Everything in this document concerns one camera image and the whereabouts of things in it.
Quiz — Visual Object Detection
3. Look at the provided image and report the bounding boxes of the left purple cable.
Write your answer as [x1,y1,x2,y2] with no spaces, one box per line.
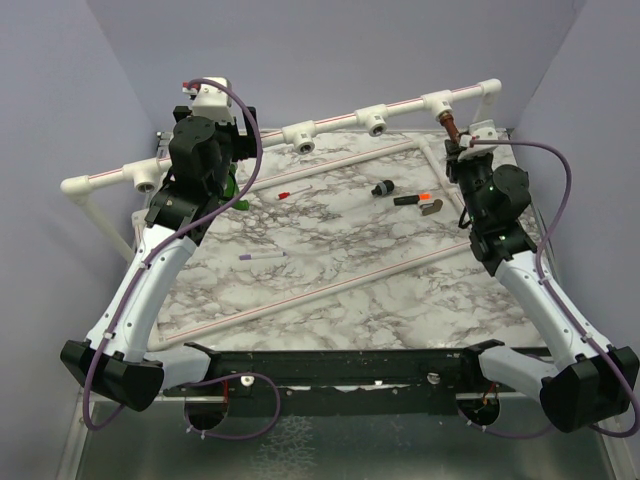
[82,77,265,434]

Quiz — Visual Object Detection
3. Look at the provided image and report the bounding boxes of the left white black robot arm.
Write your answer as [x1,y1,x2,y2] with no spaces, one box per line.
[60,107,262,411]

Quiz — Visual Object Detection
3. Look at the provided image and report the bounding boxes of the purple cable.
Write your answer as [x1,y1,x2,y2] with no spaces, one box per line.
[467,139,640,440]
[82,77,265,434]

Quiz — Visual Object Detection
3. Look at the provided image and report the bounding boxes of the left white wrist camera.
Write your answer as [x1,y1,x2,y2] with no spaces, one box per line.
[182,82,235,125]

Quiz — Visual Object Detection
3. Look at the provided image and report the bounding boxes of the purple capped white marker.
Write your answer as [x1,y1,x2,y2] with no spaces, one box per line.
[238,251,287,261]

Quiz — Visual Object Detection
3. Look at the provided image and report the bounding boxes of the black orange tool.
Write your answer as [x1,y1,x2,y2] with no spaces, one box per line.
[393,193,431,206]

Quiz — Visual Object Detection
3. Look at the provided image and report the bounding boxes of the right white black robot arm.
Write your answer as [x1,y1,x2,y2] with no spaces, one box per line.
[445,136,639,433]

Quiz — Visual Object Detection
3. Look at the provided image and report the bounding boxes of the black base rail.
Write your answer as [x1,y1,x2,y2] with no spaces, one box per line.
[164,348,490,417]

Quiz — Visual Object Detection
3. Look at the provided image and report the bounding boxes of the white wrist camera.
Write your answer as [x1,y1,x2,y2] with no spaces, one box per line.
[182,82,235,125]
[458,119,498,161]

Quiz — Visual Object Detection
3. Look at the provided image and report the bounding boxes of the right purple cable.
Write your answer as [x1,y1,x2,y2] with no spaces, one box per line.
[467,139,640,440]

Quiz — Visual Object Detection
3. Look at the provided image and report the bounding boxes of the white PVC pipe frame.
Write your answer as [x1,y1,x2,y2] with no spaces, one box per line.
[59,78,503,351]

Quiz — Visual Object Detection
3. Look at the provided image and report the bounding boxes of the red capped white marker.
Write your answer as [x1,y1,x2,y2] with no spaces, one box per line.
[277,185,313,201]

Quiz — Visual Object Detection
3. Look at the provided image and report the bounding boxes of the green plastic faucet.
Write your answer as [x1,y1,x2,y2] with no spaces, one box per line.
[220,163,250,211]

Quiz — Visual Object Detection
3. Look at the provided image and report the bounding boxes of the grey metal bracket piece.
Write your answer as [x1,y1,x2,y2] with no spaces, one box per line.
[419,199,444,216]

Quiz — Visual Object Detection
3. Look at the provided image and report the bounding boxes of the brown plastic faucet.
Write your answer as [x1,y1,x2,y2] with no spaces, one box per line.
[437,111,460,144]

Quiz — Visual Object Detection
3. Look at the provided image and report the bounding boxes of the small black round fitting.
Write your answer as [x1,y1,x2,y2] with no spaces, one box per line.
[371,180,395,197]

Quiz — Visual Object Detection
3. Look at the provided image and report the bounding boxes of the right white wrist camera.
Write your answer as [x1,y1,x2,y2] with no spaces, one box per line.
[458,119,498,161]

